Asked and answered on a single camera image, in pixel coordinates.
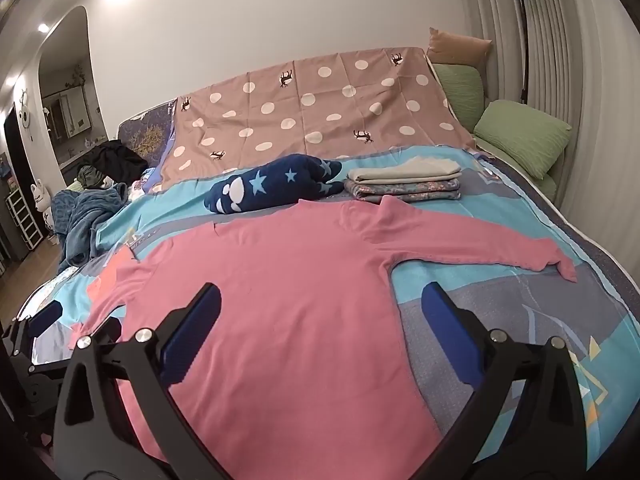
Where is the turquoise grey patterned bedsheet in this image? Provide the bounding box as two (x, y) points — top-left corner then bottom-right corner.
(30, 145), (640, 466)

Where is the black clothes pile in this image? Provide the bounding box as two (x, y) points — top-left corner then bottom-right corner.
(82, 140), (149, 184)

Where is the brown polka dot sheet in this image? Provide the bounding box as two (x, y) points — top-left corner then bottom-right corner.
(159, 46), (476, 193)

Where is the olive green cloth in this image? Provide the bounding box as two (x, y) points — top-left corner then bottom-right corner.
(76, 165), (107, 191)

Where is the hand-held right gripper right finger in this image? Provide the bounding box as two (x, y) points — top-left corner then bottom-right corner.
(421, 282), (587, 480)

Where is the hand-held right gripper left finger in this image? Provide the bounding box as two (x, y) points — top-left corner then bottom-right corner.
(52, 282), (222, 480)

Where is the beige folded cloth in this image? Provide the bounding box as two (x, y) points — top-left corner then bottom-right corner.
(347, 157), (462, 184)

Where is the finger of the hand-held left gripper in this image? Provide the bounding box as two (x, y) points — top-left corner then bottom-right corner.
(10, 302), (63, 356)
(92, 317), (123, 348)

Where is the green bed sheet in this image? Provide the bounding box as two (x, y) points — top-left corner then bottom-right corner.
(472, 137), (559, 202)

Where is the white ladder rack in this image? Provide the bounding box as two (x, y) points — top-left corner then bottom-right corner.
(5, 191), (44, 251)

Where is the white wall cabinet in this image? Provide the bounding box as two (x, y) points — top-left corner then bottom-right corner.
(49, 86), (87, 142)

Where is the pink long-sleeve shirt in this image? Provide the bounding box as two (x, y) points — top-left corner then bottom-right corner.
(40, 195), (578, 471)

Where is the tan cushion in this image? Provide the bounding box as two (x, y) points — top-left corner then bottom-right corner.
(426, 27), (493, 66)

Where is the white cat figure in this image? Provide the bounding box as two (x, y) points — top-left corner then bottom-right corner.
(31, 180), (57, 247)

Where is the large green pillow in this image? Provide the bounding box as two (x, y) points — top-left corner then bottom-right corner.
(472, 100), (572, 181)

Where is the navy star fleece blanket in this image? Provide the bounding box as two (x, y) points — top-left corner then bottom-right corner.
(203, 154), (346, 215)

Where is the upright green pillow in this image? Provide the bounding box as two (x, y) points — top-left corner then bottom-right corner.
(431, 62), (487, 133)

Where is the blue knitted blanket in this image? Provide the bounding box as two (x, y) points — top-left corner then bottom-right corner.
(50, 182), (129, 267)

